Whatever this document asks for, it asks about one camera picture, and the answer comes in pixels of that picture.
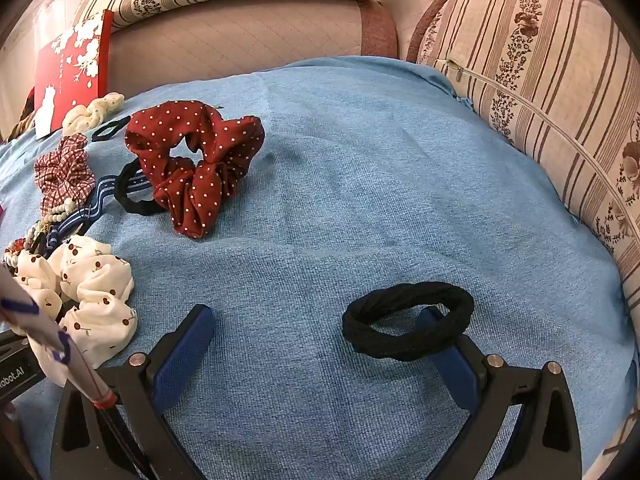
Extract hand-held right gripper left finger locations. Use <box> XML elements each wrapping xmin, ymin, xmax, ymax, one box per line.
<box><xmin>50</xmin><ymin>304</ymin><xmax>216</xmax><ymax>480</ymax></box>

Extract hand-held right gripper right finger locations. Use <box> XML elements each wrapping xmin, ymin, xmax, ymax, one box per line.
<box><xmin>417</xmin><ymin>305</ymin><xmax>583</xmax><ymax>480</ymax></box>

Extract black braided hair tie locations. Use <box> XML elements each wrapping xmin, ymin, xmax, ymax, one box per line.
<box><xmin>342</xmin><ymin>281</ymin><xmax>475</xmax><ymax>362</ymax></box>

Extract white cherry print scrunchie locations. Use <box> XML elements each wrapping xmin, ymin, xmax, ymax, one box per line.
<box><xmin>12</xmin><ymin>235</ymin><xmax>138</xmax><ymax>386</ymax></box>

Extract pearl bead bracelet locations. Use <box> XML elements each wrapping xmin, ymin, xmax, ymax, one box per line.
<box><xmin>2</xmin><ymin>197</ymin><xmax>76</xmax><ymax>271</ymax></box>

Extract thin black hair tie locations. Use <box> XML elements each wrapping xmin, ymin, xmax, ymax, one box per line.
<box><xmin>114</xmin><ymin>161</ymin><xmax>162</xmax><ymax>217</ymax></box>

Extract blue striped headband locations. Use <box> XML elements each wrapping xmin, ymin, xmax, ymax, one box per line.
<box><xmin>42</xmin><ymin>174</ymin><xmax>151</xmax><ymax>256</ymax></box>

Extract red polka dot scrunchie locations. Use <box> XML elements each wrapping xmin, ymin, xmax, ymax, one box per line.
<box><xmin>124</xmin><ymin>100</ymin><xmax>266</xmax><ymax>238</ymax></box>

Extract red plaid scrunchie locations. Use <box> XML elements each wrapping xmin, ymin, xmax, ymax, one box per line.
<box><xmin>34</xmin><ymin>133</ymin><xmax>96</xmax><ymax>216</ymax></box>

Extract blue blanket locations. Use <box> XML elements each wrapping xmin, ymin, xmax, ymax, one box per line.
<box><xmin>0</xmin><ymin>56</ymin><xmax>626</xmax><ymax>480</ymax></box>

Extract beige patterned scarf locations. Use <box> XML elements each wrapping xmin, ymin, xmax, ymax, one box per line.
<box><xmin>4</xmin><ymin>85</ymin><xmax>39</xmax><ymax>144</ymax></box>

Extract cream scrunchie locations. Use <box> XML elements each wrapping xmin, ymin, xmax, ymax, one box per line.
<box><xmin>61</xmin><ymin>92</ymin><xmax>126</xmax><ymax>137</ymax></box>

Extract large striped floral cushion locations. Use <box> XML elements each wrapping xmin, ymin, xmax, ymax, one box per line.
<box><xmin>417</xmin><ymin>0</ymin><xmax>640</xmax><ymax>311</ymax></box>

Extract red floral box lid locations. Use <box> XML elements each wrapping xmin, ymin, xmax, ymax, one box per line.
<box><xmin>34</xmin><ymin>9</ymin><xmax>115</xmax><ymax>141</ymax></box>

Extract pink sofa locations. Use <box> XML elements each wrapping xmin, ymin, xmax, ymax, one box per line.
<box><xmin>107</xmin><ymin>0</ymin><xmax>401</xmax><ymax>97</ymax></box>

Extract white cable with red band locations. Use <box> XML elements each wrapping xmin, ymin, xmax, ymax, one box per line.
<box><xmin>0</xmin><ymin>265</ymin><xmax>118</xmax><ymax>408</ymax></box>

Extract small black hair tie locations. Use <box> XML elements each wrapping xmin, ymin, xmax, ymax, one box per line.
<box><xmin>91</xmin><ymin>115</ymin><xmax>132</xmax><ymax>142</ymax></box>

